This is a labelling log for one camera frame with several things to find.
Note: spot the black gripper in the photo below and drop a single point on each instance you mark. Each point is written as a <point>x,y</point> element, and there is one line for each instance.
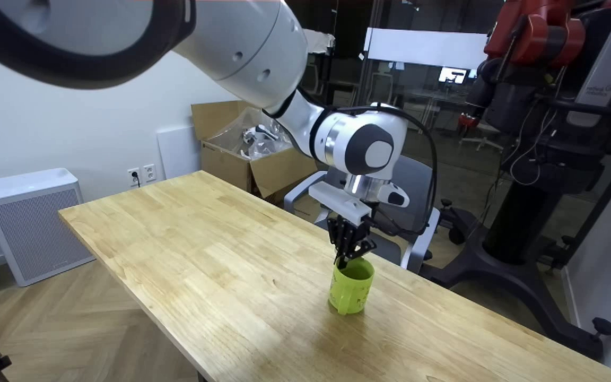
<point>349,232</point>

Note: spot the green ceramic mug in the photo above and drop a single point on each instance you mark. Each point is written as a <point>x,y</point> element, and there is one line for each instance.
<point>351,288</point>

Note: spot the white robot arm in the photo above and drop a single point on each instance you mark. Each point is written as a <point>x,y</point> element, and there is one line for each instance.
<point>249,43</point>

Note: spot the white office chair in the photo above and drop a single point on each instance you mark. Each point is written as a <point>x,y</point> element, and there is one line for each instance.
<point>480,138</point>

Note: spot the grey armchair with white arms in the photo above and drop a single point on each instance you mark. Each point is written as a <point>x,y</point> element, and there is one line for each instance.
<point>414,183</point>

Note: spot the crumpled clear plastic packaging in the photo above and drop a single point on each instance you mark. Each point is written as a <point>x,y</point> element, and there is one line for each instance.
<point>259,140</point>

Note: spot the open brown cardboard box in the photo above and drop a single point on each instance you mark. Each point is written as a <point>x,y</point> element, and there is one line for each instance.
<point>228,165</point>

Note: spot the lit computer monitor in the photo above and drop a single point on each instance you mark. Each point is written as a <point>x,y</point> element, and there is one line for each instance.
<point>452,75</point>

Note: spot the white air purifier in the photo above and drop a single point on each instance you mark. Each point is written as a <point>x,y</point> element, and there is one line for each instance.
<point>31,226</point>

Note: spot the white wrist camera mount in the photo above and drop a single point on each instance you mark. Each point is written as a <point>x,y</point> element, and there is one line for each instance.
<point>340,201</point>

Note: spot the white wall panel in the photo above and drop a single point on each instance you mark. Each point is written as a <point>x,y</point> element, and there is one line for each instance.
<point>172,152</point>

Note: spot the white wall outlet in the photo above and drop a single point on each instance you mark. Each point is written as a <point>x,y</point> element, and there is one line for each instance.
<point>141,174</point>

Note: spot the red and black pedestal robot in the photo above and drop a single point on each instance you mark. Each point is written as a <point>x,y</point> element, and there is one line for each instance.
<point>531,34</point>

